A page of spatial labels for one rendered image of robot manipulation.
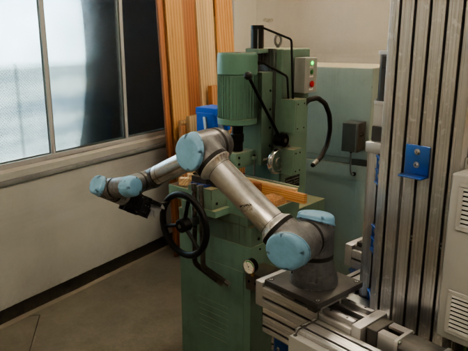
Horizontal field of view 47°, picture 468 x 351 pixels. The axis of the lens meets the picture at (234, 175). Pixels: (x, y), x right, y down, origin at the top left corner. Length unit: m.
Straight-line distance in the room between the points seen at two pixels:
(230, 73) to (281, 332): 1.08
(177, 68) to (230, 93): 1.55
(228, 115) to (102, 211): 1.56
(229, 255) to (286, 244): 0.88
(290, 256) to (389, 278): 0.36
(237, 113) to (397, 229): 0.95
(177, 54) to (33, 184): 1.35
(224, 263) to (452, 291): 1.13
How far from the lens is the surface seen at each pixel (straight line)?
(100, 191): 2.00
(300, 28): 4.77
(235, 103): 2.31
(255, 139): 2.47
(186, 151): 1.65
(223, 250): 2.40
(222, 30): 4.31
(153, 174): 1.99
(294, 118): 2.43
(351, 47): 4.59
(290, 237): 1.52
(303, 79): 2.51
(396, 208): 1.66
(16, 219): 3.24
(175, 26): 3.85
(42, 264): 3.42
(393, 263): 1.72
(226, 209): 2.29
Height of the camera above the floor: 1.57
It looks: 14 degrees down
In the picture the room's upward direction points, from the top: straight up
